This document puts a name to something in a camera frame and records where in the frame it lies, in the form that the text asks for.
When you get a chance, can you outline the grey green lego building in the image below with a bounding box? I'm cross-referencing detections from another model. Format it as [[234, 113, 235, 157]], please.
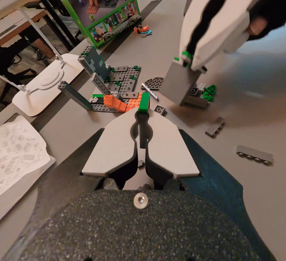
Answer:
[[58, 46, 143, 113]]

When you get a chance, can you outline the black coiled cable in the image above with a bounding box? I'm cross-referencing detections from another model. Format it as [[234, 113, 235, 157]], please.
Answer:
[[25, 36, 49, 66]]

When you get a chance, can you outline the black quarter-round lego plate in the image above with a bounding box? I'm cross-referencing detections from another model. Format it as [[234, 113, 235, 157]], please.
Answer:
[[141, 77, 164, 91]]

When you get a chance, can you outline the black table leg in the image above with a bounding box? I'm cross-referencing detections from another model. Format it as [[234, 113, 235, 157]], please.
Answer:
[[38, 0, 75, 52]]

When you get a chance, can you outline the person's right hand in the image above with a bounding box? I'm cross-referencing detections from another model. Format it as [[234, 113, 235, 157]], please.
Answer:
[[247, 17, 268, 36]]

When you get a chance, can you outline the green-topped dark lego wall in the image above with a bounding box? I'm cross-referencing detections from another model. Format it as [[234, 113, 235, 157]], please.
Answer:
[[160, 51, 202, 107]]

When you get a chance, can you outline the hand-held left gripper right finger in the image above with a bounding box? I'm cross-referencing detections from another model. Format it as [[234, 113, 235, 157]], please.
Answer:
[[145, 109, 200, 189]]

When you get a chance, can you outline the grey long lego piece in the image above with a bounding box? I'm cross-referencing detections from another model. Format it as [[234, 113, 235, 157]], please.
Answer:
[[205, 117, 226, 138], [236, 145, 274, 166]]

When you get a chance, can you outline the torn printed paper bag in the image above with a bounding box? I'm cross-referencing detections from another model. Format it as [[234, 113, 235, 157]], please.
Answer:
[[0, 115, 57, 220]]

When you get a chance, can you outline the brown wooden desk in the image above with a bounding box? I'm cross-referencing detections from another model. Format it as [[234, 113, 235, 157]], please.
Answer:
[[0, 0, 57, 60]]

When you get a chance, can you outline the green tile dark lego panel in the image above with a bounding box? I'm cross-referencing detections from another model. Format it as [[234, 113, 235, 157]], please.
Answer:
[[138, 92, 150, 149]]

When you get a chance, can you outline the black office chair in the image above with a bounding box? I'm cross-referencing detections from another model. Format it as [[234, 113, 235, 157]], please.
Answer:
[[0, 45, 37, 94]]

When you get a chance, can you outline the green lego box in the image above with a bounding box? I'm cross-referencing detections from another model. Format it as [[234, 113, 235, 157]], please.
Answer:
[[46, 0, 142, 49]]

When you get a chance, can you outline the dark grey flat lego panel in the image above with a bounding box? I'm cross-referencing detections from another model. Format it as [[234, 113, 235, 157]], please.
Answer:
[[184, 96, 209, 110]]

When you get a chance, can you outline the white book stand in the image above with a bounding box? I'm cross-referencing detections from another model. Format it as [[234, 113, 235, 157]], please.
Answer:
[[0, 0, 84, 117]]

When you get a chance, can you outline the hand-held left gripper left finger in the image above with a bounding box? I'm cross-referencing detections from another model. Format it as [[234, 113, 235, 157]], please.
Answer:
[[81, 109, 139, 189]]

